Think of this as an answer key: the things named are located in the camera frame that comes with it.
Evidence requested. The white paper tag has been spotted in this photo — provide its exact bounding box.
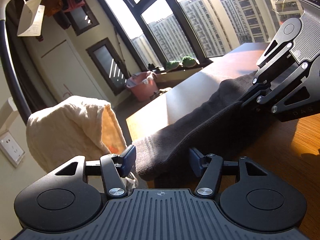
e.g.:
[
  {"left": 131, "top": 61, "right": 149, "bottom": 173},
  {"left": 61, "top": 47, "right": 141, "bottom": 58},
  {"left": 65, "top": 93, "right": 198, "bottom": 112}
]
[{"left": 17, "top": 0, "right": 45, "bottom": 37}]

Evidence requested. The white wall socket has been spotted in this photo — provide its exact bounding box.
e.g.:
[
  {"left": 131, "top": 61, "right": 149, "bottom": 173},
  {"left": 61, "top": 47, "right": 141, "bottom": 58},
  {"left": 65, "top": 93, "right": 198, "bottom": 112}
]
[{"left": 0, "top": 97, "right": 25, "bottom": 168}]

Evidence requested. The green moss pot left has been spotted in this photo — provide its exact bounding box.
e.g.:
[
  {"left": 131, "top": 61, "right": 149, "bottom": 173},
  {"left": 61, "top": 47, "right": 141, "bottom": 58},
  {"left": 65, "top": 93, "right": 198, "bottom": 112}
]
[{"left": 165, "top": 61, "right": 180, "bottom": 72}]

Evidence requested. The pink plastic bucket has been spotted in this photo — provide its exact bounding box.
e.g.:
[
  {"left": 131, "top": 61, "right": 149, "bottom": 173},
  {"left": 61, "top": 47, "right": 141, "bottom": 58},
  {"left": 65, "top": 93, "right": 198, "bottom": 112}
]
[{"left": 125, "top": 71, "right": 159, "bottom": 102}]

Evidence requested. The white chair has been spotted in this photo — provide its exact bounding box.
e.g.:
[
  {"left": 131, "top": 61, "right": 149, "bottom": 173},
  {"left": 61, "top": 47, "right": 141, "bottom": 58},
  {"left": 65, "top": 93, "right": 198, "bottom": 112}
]
[{"left": 122, "top": 172, "right": 139, "bottom": 191}]

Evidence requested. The green moss pot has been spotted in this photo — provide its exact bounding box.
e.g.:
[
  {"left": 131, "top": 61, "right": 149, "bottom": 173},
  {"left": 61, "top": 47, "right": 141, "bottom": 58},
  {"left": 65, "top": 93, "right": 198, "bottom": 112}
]
[
  {"left": 165, "top": 61, "right": 180, "bottom": 72},
  {"left": 182, "top": 56, "right": 199, "bottom": 68}
]

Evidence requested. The cream towel on chair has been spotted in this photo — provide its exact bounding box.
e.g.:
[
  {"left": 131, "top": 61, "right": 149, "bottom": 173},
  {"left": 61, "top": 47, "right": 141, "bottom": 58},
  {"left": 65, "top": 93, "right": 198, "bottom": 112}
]
[{"left": 26, "top": 95, "right": 127, "bottom": 173}]

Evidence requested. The dark grey knit garment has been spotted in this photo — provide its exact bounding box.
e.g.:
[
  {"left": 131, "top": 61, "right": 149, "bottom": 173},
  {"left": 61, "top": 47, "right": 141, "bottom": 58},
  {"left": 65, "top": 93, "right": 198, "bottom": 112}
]
[{"left": 133, "top": 73, "right": 274, "bottom": 181}]

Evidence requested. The dark framed small window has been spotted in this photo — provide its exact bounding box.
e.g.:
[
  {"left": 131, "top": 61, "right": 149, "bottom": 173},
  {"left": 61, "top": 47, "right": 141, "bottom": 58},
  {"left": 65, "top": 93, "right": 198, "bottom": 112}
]
[{"left": 86, "top": 38, "right": 130, "bottom": 95}]

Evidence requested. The green moss pot right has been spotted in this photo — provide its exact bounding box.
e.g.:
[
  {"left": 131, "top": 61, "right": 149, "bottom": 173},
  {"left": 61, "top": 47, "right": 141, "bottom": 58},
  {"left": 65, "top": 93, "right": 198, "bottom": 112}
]
[{"left": 182, "top": 56, "right": 199, "bottom": 68}]

